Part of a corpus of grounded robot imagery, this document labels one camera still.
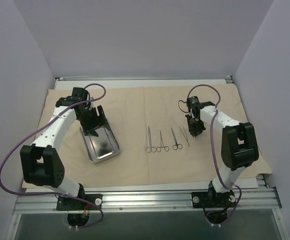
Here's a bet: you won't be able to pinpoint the steel instrument tray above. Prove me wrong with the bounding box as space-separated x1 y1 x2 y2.
79 126 120 164

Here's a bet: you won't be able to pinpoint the steel surgical scissors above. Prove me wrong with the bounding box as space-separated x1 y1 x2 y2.
146 127 157 153

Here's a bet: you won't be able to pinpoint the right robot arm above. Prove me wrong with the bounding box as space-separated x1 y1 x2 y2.
186 96 259 207

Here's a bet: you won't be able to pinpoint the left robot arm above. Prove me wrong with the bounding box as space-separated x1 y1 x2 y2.
20 87 108 210

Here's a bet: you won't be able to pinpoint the back aluminium rail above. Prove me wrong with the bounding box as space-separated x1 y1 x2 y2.
55 75 233 81

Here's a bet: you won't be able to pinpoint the aluminium rail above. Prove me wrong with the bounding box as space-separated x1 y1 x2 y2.
225 75 271 189
13 188 281 214
55 75 233 81

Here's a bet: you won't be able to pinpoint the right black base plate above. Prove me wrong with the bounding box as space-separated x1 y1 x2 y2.
191 191 236 209

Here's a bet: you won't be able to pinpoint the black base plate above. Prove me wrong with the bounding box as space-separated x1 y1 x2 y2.
191 191 236 209
56 193 103 211

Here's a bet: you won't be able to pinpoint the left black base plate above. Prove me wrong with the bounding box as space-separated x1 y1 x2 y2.
56 193 103 211

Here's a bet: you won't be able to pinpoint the right side aluminium rail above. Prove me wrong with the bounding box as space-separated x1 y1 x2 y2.
225 75 271 189

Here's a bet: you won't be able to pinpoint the front aluminium rail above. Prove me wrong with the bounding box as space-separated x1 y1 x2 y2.
13 188 281 214

